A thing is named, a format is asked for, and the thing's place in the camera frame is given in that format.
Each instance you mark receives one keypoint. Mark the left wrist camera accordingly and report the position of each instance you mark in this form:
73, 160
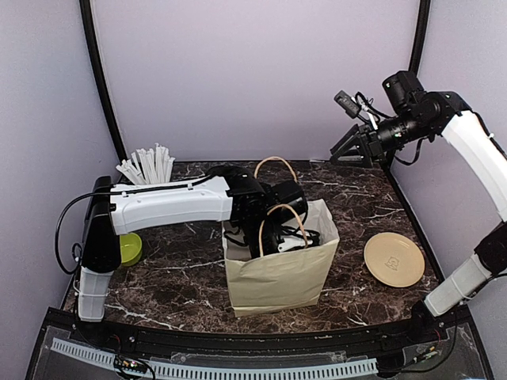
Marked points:
292, 241

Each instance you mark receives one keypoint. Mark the right black frame post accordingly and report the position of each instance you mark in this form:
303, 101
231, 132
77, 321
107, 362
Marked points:
419, 35

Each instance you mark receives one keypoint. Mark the beige paper bag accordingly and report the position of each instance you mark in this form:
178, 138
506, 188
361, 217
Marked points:
260, 279

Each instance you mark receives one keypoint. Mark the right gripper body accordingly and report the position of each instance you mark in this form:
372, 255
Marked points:
376, 148

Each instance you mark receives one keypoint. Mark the green bowl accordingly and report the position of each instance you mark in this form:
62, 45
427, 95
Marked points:
131, 249

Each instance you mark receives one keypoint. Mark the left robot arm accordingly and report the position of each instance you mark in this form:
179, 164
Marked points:
226, 193

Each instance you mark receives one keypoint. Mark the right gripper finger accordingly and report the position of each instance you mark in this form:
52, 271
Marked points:
350, 159
349, 142

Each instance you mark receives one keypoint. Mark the beige plate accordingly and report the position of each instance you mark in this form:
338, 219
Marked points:
394, 260

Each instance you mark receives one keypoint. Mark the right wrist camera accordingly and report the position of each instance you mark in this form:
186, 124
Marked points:
356, 109

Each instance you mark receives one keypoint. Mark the left black frame post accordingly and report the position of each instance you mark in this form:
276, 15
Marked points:
99, 77

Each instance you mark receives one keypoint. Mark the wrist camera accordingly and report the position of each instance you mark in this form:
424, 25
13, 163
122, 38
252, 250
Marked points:
292, 241
356, 109

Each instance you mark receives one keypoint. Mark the black frame post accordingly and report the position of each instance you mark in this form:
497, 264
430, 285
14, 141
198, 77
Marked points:
99, 77
419, 35

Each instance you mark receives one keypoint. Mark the white cable duct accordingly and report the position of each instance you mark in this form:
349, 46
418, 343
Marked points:
190, 366

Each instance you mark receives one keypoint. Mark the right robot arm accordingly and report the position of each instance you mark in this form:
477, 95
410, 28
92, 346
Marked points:
424, 115

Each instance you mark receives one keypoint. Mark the black front rail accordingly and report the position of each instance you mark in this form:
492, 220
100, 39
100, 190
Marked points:
390, 337

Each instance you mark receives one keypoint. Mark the white cup of straws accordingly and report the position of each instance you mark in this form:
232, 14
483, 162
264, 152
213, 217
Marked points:
148, 166

